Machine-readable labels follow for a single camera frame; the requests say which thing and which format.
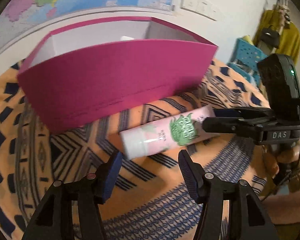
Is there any pink cardboard box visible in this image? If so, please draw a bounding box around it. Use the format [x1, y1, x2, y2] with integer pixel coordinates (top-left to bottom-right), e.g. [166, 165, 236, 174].
[17, 17, 219, 134]

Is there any black handbag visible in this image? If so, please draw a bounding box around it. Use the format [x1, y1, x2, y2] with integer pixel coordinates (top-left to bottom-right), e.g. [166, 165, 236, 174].
[260, 25, 281, 49]

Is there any orange patterned tablecloth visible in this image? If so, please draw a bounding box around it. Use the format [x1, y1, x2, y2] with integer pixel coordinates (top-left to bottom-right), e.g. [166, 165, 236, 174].
[0, 55, 278, 240]

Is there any pink lotion tube green print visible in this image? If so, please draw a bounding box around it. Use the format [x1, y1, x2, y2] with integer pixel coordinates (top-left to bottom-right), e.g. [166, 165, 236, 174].
[119, 105, 222, 160]

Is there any person's right hand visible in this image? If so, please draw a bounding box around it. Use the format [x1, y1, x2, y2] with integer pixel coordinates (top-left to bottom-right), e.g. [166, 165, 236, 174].
[264, 144, 300, 180]

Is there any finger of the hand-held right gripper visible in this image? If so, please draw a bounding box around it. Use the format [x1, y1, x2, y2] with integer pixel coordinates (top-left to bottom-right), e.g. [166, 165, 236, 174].
[202, 116, 260, 142]
[212, 107, 275, 125]

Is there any white coat rack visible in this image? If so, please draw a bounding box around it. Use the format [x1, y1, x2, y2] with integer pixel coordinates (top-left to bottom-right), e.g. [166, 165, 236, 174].
[275, 0, 294, 28]

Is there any blue perforated storage rack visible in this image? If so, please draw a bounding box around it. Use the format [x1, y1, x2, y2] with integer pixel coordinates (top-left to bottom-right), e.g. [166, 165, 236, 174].
[227, 37, 268, 87]

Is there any mustard yellow sweater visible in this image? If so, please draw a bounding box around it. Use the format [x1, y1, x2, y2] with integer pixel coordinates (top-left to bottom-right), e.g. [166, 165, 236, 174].
[252, 9, 300, 65]

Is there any person's right forearm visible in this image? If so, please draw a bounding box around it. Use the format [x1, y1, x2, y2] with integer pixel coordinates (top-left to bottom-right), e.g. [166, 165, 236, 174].
[261, 155, 300, 227]

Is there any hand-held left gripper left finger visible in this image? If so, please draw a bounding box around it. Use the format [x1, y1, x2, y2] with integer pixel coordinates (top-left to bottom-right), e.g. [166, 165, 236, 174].
[22, 151, 123, 240]

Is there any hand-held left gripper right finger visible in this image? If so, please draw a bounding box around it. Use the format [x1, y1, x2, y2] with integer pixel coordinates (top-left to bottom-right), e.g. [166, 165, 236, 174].
[177, 149, 278, 240]

